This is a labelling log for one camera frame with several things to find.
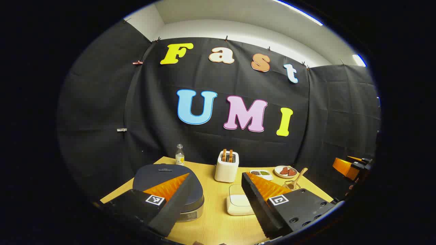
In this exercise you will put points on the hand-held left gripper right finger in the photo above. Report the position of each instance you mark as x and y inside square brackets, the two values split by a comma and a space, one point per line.
[259, 211]

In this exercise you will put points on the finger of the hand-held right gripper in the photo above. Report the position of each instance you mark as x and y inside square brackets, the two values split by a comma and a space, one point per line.
[354, 158]
[344, 168]

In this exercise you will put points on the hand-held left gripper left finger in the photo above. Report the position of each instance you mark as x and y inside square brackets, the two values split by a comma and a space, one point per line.
[177, 204]

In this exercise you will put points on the dark grey rice cooker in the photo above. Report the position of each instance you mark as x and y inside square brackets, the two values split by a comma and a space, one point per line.
[153, 177]

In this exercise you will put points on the wooden spoon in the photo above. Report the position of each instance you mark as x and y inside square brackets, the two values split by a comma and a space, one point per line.
[300, 176]

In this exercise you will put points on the white divided bean dish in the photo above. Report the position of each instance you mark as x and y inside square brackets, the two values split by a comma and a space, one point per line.
[269, 177]

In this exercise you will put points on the white round plate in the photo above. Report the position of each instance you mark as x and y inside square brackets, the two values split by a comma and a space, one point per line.
[277, 173]

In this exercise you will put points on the small glass bottle yellow label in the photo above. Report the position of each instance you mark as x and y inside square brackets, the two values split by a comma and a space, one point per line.
[180, 158]

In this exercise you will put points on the red meat piece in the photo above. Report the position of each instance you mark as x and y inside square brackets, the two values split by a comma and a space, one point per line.
[284, 170]
[292, 172]

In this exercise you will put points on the white toaster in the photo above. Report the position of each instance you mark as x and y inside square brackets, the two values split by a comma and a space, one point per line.
[226, 170]

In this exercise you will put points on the toast bread slice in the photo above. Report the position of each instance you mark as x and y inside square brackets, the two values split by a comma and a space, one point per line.
[224, 156]
[230, 156]

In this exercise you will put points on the ceiling light strip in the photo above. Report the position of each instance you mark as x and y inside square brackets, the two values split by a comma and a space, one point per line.
[359, 60]

